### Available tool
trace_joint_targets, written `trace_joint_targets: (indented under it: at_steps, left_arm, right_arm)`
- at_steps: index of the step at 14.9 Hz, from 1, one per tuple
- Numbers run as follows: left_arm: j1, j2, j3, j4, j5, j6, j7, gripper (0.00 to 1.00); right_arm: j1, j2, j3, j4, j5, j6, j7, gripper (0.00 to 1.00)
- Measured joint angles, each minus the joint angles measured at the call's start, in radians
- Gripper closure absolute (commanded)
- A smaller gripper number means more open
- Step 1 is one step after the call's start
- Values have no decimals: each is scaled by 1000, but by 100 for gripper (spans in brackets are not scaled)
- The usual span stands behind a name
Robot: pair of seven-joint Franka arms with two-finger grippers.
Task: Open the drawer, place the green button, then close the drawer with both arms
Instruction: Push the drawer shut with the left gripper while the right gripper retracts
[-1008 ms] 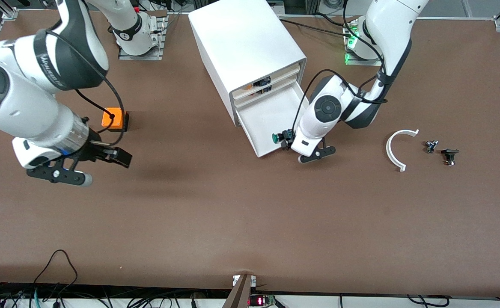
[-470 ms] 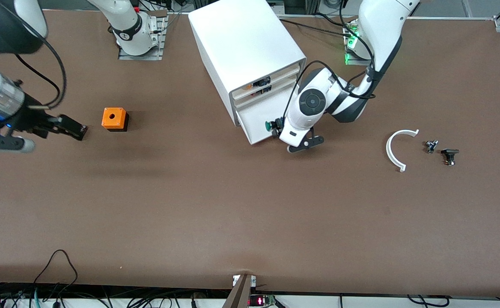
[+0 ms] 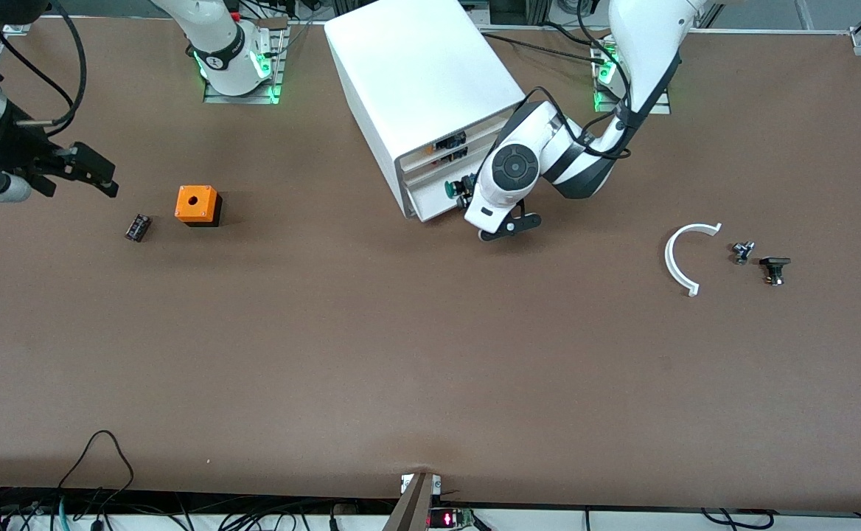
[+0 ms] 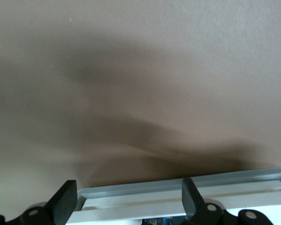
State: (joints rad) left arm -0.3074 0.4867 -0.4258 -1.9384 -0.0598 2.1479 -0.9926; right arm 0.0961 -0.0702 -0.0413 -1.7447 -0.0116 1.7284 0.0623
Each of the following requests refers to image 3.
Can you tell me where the white plastic drawer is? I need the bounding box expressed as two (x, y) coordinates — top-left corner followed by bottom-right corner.
(401, 133), (498, 188)
(407, 159), (501, 223)
(400, 118), (509, 175)

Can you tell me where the white drawer cabinet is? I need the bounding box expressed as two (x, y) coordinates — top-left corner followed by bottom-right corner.
(324, 0), (528, 222)

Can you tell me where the black button part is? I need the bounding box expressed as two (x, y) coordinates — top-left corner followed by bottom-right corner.
(759, 256), (792, 287)

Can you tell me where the orange and black box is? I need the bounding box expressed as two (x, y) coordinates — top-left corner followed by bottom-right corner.
(175, 184), (223, 229)

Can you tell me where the white curved plastic piece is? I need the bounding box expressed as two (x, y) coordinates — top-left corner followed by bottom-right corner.
(664, 222), (723, 298)

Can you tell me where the circuit board red display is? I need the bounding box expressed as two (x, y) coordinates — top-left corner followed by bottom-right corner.
(429, 507), (479, 531)

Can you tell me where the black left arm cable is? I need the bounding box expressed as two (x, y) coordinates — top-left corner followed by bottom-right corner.
(523, 0), (634, 159)

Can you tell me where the black cable on table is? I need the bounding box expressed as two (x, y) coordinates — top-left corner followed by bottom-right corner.
(478, 21), (612, 66)

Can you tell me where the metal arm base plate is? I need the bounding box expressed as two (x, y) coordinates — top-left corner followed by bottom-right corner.
(203, 18), (289, 105)
(593, 35), (672, 115)

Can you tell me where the black looped cable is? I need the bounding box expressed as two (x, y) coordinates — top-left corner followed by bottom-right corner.
(57, 430), (136, 510)

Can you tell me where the grey camera stand post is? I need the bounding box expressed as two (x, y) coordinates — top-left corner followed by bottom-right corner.
(383, 472), (440, 531)

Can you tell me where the black cable bundle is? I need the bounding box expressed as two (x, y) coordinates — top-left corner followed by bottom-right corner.
(0, 483), (402, 531)

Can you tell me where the black cable below table edge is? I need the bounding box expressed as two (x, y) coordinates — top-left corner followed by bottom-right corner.
(700, 507), (774, 531)

